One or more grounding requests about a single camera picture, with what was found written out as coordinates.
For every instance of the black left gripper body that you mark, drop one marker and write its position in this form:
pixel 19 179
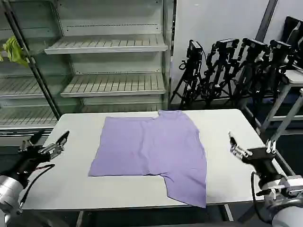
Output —
pixel 28 163

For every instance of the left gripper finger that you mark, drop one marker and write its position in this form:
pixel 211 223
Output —
pixel 32 143
pixel 55 149

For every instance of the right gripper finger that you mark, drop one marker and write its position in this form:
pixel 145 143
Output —
pixel 270 147
pixel 237 151

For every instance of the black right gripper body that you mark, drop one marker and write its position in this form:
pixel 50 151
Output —
pixel 262 160

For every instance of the purple t-shirt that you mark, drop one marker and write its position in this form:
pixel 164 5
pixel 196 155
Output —
pixel 151 151

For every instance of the white folding table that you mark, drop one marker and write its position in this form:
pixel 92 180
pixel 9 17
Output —
pixel 75 184

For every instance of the glass-fronted shelf unit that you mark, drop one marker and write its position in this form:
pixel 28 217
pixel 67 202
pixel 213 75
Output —
pixel 21 99

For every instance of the yellow-green cloth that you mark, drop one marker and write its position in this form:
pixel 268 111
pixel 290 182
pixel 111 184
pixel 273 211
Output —
pixel 14 50

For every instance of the black monitor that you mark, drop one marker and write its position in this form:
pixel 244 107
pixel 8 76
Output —
pixel 292 35

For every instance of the empty grey metal shelf unit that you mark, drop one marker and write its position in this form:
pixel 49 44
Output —
pixel 111 45

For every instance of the white metal-frame desk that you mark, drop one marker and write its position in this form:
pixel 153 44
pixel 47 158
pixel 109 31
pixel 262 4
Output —
pixel 287 118
pixel 293 78

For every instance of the black tripod with camera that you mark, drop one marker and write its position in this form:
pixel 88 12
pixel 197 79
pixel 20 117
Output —
pixel 277 59
pixel 223 59
pixel 193 61
pixel 251 61

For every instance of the grey slanted wall beam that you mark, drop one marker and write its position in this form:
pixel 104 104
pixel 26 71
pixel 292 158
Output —
pixel 267 19

